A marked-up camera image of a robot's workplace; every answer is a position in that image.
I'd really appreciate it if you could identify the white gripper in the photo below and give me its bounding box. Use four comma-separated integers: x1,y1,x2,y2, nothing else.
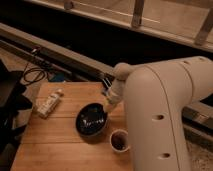
104,79,125,112

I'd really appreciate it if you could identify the dark ceramic bowl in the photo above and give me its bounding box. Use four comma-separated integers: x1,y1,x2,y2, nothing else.
75,103,108,136

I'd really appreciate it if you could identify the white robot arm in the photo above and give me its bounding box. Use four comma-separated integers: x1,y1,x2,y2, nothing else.
104,56,213,171

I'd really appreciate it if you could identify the white cup with dark liquid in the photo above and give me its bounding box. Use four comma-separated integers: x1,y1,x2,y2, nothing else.
109,129,130,153

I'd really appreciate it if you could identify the blue small object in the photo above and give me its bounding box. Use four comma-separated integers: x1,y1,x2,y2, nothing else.
49,74,65,82

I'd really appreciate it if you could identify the white small bottle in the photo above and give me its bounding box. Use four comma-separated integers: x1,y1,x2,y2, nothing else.
37,89,63,119

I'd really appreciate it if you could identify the black cable coil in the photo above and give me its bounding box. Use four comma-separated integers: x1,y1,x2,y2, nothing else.
21,62,51,85

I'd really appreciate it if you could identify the metal floor rail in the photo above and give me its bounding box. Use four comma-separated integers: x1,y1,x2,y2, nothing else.
0,22,213,134

